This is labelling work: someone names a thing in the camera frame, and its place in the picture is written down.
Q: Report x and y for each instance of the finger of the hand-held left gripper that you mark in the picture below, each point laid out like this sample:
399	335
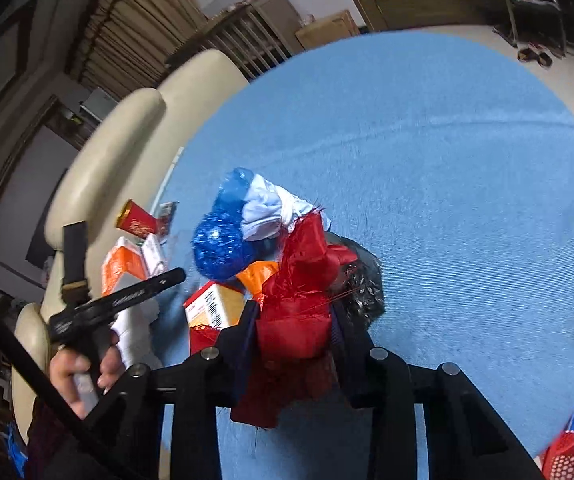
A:
172	280

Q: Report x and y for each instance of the orange plastic wrapper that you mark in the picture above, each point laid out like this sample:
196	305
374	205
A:
257	277

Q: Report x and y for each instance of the person's left forearm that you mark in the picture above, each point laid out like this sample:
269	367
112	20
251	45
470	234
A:
52	445

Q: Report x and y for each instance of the person's left hand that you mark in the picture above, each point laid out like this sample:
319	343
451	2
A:
62	372

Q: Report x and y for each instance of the beige leather chair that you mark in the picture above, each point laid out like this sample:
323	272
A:
107	160
29	360
202	75

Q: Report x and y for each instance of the wooden slatted radiator cover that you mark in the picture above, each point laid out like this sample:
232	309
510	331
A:
247	30

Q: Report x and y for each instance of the brown slipper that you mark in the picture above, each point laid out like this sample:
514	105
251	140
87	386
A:
525	53
543	59

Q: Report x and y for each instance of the black metal armchair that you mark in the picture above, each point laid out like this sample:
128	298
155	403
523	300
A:
532	5

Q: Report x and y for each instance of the blue tablecloth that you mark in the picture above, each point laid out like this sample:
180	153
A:
417	185

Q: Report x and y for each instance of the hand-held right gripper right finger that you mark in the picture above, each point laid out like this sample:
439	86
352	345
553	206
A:
362	375

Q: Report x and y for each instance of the brown cardboard box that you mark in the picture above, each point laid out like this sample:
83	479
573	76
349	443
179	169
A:
327	30

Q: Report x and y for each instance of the white paper sheets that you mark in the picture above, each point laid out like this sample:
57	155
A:
134	340

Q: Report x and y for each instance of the red paper tube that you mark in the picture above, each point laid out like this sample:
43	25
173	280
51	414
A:
137	220

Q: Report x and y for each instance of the orange translucent box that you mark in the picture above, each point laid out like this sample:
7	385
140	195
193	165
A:
122	265

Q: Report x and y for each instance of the beige curtain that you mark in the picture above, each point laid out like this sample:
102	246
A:
132	25

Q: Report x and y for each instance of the blue plastic bag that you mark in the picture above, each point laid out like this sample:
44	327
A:
217	250

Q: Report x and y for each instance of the orange white barcode box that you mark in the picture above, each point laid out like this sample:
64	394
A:
214	305

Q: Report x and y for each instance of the crumpled pale blue tissue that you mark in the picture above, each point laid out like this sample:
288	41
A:
262	210

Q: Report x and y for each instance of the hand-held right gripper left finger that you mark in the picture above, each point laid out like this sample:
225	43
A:
244	360

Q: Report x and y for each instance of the small dark red packet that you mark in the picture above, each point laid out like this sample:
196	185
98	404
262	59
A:
168	217

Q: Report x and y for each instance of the white red small box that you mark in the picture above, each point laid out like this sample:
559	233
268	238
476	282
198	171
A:
154	255

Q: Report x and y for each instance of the black plastic bag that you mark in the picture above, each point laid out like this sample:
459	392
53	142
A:
367	285

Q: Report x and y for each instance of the red mesh bag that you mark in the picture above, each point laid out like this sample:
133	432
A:
297	310

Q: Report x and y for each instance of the crumpled white tissue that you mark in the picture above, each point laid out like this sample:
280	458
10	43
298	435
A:
299	210

